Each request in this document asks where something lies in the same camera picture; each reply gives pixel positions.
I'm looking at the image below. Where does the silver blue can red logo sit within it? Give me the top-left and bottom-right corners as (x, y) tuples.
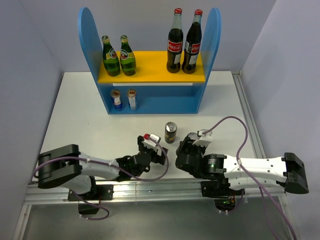
(110, 89), (123, 111)

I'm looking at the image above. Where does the green glass bottle front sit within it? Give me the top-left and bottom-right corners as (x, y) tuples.
(120, 35), (137, 76)

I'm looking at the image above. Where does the green glass bottle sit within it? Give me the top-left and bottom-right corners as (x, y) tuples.
(120, 35), (137, 76)
(101, 35), (121, 77)

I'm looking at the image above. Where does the dark gold beverage can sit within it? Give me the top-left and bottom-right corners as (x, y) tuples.
(187, 132), (200, 141)

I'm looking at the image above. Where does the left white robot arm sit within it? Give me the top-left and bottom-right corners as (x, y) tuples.
(33, 134), (169, 200)

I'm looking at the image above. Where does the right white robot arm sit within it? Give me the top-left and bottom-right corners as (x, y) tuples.
(175, 137), (309, 198)

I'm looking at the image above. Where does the blue and yellow wooden shelf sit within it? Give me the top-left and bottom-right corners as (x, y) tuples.
(77, 7), (222, 115)

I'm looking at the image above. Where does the left cola glass bottle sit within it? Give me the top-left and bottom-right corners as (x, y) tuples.
(166, 8), (184, 73)

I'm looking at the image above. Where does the cola glass bottle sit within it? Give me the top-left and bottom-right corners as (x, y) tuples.
(166, 8), (184, 73)
(182, 9), (203, 74)

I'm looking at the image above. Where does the right cola glass bottle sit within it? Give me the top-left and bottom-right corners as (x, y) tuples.
(182, 9), (203, 74)

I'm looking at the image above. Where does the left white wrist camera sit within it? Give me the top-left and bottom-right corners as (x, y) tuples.
(142, 133), (161, 152)

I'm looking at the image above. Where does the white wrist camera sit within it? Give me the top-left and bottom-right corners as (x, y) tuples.
(142, 133), (161, 152)
(193, 129), (213, 147)

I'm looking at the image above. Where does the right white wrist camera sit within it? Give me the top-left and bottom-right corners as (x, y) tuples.
(193, 129), (213, 147)

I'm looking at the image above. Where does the front aluminium rail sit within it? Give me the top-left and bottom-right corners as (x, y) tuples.
(13, 179), (291, 240)

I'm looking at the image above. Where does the aluminium rail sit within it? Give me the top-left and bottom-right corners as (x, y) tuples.
(231, 71), (267, 159)
(13, 179), (291, 240)

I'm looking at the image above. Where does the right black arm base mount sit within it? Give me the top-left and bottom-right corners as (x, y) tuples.
(200, 178), (245, 216)

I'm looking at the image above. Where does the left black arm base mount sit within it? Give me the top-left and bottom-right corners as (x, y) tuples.
(67, 184), (114, 216)

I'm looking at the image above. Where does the right side aluminium rail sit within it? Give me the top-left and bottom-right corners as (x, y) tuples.
(231, 71), (267, 159)

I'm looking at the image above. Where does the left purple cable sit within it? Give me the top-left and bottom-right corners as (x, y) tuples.
(32, 138), (170, 221)

